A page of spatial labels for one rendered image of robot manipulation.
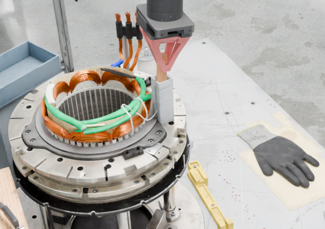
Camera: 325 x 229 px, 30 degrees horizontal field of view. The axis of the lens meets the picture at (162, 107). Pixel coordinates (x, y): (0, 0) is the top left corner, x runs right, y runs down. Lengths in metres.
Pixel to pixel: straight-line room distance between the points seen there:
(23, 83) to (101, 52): 2.08
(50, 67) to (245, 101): 0.57
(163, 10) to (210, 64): 0.87
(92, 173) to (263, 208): 0.50
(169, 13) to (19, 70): 0.54
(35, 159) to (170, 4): 0.34
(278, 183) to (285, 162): 0.06
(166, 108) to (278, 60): 2.25
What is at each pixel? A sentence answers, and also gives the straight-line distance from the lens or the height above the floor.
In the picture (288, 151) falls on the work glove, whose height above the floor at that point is 0.80.
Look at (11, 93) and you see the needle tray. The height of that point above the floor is 1.04.
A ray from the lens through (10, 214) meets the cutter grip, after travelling 0.95.
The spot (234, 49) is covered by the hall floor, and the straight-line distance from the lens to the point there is 3.35.
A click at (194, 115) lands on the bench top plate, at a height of 0.78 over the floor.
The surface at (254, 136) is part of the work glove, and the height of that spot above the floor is 0.79.
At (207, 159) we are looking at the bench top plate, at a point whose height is 0.78.
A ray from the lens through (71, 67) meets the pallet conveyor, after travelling 3.01.
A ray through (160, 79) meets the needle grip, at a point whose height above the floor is 1.19.
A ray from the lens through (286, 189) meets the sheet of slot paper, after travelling 1.41.
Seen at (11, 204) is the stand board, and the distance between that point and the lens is 1.01.
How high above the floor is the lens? 1.77
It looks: 37 degrees down
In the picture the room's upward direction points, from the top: 3 degrees counter-clockwise
